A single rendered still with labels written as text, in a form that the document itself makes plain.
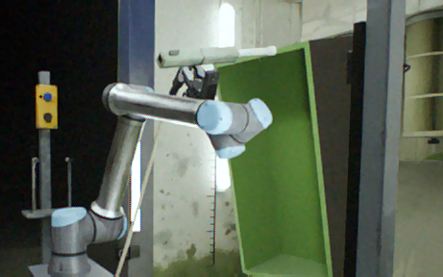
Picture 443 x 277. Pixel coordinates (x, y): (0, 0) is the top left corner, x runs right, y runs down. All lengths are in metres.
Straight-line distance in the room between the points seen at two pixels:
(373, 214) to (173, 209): 2.06
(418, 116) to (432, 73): 0.26
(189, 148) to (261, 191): 0.59
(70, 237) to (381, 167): 1.28
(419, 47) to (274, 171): 1.12
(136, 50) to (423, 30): 1.70
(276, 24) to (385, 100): 2.60
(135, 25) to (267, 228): 1.49
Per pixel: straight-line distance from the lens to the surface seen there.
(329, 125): 2.03
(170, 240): 2.87
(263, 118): 1.29
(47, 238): 2.77
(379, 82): 0.90
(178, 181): 2.84
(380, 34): 0.92
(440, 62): 3.02
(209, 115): 1.20
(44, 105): 2.66
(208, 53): 1.50
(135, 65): 2.72
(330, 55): 2.06
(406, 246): 3.14
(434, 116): 2.99
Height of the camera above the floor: 1.20
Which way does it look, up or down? 4 degrees down
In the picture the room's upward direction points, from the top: straight up
